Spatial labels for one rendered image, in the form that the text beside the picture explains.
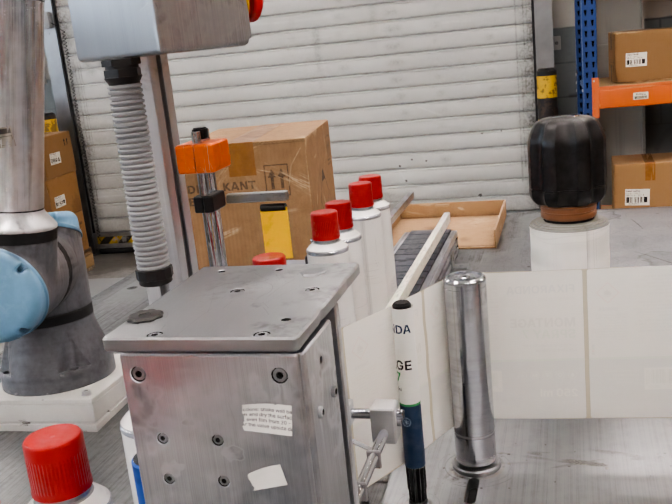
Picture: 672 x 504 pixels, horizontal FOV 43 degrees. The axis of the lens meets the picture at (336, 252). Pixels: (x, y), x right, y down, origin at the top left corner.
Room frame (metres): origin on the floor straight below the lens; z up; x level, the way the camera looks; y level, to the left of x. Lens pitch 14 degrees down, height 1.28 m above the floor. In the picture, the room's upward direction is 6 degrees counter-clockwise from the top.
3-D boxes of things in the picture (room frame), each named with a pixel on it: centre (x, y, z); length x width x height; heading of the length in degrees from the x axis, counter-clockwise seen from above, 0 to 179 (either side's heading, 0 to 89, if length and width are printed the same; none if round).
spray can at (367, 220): (1.16, -0.04, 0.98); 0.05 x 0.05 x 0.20
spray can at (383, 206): (1.22, -0.06, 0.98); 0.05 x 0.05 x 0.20
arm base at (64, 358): (1.10, 0.40, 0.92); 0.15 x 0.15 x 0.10
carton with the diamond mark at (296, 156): (1.65, 0.13, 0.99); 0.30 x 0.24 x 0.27; 171
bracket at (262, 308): (0.47, 0.06, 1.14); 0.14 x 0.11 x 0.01; 164
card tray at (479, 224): (1.86, -0.25, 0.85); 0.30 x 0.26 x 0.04; 164
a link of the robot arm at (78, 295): (1.10, 0.40, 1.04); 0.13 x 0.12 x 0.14; 2
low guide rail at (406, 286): (1.17, -0.08, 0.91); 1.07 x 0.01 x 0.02; 164
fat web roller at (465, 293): (0.72, -0.11, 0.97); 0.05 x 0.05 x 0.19
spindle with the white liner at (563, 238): (0.90, -0.26, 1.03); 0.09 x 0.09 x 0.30
